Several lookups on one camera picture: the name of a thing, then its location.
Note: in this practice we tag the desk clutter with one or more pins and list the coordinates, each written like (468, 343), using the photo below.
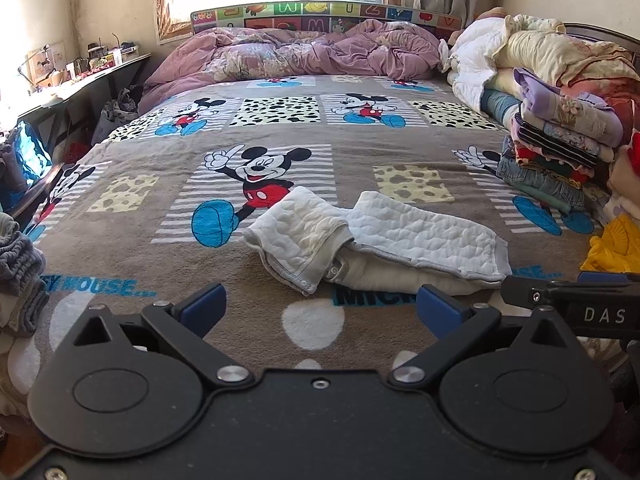
(102, 57)

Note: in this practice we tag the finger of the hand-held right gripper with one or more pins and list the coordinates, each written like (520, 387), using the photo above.
(530, 291)

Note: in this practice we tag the dark desk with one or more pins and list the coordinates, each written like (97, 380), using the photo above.
(85, 91)

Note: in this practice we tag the printed cartoon blanket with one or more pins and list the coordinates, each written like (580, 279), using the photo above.
(325, 160)

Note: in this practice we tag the grey clothes pile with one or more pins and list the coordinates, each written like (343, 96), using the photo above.
(20, 270)

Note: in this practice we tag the framed picture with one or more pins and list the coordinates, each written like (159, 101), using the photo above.
(50, 57)

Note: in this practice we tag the blue bag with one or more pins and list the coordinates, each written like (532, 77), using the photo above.
(32, 152)

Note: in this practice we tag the grey patterned clothes heap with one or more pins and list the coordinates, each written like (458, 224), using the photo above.
(117, 112)

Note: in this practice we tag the white comforter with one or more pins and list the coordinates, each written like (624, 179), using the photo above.
(475, 60)

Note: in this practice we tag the white quilted garment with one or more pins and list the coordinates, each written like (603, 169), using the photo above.
(425, 232)

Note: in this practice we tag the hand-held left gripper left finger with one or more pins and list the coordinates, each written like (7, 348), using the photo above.
(202, 306)

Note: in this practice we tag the stack of folded clothes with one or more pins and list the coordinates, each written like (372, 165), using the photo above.
(560, 130)

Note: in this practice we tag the red bag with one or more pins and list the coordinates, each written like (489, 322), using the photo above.
(76, 151)

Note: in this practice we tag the desk lamp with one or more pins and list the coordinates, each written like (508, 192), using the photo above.
(30, 72)

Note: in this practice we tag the dark wooden bed frame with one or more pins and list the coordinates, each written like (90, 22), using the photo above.
(605, 40)

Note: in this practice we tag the purple duvet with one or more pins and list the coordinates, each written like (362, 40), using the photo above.
(300, 50)

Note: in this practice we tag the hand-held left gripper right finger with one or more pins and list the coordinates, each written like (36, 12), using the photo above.
(440, 311)

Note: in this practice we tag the cream floral quilt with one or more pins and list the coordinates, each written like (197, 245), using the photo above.
(550, 55)

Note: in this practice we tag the yellow garment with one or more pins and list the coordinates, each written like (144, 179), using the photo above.
(617, 246)

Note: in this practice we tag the colourful printed headboard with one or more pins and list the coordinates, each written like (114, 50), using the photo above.
(310, 22)

